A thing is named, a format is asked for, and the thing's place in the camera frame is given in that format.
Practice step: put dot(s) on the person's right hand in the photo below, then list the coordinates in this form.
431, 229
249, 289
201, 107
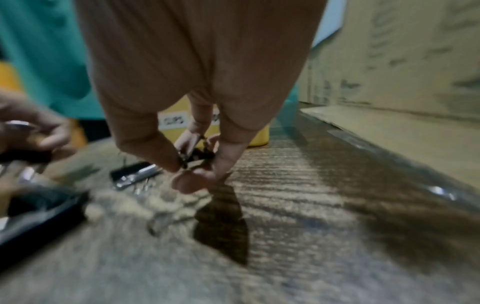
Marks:
195, 53

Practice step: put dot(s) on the person's left hand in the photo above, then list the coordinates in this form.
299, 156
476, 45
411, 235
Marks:
33, 118

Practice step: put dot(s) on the single black binder clip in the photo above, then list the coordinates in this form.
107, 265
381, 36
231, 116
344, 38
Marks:
197, 156
22, 156

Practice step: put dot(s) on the yellow plastic tray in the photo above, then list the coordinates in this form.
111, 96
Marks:
258, 139

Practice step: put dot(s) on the group of black binder clips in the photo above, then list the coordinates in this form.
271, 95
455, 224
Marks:
133, 173

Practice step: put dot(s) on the large printed cardboard box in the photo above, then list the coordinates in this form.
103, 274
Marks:
405, 53

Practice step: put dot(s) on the green cloth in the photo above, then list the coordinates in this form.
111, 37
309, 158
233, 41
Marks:
48, 59

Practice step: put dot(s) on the white paper sheet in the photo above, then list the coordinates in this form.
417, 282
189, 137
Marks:
330, 20

